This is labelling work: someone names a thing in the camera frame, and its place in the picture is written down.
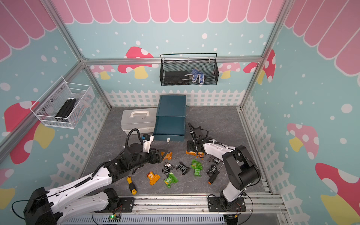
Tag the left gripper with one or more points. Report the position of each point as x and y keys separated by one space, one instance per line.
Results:
x=159 y=159

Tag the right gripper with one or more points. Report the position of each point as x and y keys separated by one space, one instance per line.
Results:
x=189 y=146

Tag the orange cookie pack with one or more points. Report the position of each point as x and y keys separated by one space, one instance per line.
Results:
x=153 y=178
x=166 y=155
x=191 y=153

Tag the orange cookie pack front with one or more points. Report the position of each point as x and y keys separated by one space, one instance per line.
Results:
x=153 y=178

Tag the teal drawer cabinet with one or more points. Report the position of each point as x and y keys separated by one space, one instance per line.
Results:
x=170 y=119

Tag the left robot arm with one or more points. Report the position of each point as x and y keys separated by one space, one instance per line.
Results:
x=91 y=193

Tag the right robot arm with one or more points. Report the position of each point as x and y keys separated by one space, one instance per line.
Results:
x=239 y=164

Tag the black cookie pack far right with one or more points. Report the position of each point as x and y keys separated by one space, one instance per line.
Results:
x=215 y=160

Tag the black cookie pack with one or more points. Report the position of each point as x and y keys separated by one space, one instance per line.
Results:
x=167 y=169
x=183 y=168
x=215 y=160
x=212 y=170

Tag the green cookie pack right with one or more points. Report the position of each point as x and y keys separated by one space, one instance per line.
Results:
x=197 y=166

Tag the green cookie pack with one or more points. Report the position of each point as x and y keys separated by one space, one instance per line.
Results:
x=171 y=179
x=197 y=166

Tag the yellow black screwdriver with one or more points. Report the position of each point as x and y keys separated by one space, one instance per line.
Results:
x=131 y=185

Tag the black cookie pack left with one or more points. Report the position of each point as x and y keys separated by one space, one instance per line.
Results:
x=167 y=169

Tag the black cookie pack centre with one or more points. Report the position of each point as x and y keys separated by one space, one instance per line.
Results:
x=183 y=168

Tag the grey plastic toolbox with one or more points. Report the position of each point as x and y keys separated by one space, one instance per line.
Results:
x=142 y=119

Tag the orange black screwdriver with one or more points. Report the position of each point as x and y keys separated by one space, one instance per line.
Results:
x=214 y=176

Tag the green cookie pack front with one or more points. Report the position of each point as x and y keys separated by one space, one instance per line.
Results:
x=171 y=179

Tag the blue white item in basket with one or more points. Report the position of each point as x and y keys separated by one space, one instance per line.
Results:
x=196 y=76

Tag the small green circuit board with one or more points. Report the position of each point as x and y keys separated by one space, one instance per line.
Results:
x=114 y=219

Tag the black box in white basket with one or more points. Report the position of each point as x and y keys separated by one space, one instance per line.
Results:
x=63 y=114

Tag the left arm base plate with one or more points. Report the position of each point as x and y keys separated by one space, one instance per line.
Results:
x=125 y=204

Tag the black wire wall basket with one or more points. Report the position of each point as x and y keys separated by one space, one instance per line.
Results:
x=205 y=62

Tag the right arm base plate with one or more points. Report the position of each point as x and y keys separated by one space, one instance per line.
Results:
x=220 y=204

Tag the white wire wall basket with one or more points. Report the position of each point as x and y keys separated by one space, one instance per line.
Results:
x=63 y=104

